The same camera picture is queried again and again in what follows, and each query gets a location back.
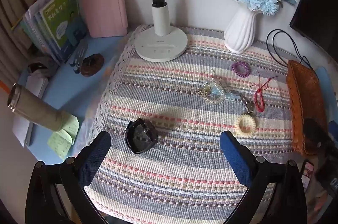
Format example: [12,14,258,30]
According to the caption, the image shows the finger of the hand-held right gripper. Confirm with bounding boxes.
[303,118,329,154]

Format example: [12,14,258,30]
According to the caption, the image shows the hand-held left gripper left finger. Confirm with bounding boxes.
[25,131,112,224]

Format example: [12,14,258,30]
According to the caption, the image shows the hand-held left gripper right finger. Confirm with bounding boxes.
[220,130,308,224]

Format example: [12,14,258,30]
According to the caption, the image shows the clear crystal bead keychain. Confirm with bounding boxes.
[197,69,239,108]

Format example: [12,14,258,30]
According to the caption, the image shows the smartphone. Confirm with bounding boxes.
[300,159,315,194]

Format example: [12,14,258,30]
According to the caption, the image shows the green sticky notes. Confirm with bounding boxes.
[48,114,80,159]

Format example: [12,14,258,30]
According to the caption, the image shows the brown wicker basket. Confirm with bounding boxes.
[286,59,329,156]

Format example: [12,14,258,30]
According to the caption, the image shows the dark metal hair clip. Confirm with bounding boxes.
[240,94,256,115]

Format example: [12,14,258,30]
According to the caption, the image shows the beige thermos bottle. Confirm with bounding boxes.
[7,83,66,132]

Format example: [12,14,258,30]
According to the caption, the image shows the striped woven table mat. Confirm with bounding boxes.
[87,24,303,216]

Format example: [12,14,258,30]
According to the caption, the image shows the brown wooden ornament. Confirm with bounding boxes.
[80,53,105,77]

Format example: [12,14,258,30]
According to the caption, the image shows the white notebook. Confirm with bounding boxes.
[12,76,49,146]

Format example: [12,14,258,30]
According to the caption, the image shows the metal bookend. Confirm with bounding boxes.
[69,40,89,74]

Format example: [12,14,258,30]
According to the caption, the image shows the grey cloth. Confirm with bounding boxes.
[28,56,59,78]

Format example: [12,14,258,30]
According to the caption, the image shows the white ribbed vase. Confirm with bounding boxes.
[224,6,258,54]

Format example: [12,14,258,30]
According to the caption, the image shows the white desk lamp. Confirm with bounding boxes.
[135,0,188,63]

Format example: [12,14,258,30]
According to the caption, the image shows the green cover book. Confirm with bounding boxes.
[40,0,87,62]

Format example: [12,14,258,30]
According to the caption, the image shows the pink tablet case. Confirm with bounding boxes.
[78,0,129,38]

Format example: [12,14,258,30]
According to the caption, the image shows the striped curtain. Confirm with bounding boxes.
[0,0,35,76]

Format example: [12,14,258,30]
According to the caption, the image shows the cream spiral hair tie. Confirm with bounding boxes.
[235,114,258,135]

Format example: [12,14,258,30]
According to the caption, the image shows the red string bracelet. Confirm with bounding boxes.
[249,76,279,112]

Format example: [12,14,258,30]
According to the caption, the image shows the purple spiral hair tie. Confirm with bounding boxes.
[232,61,252,78]

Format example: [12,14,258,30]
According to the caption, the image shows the black cord necklace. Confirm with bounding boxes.
[266,29,315,68]

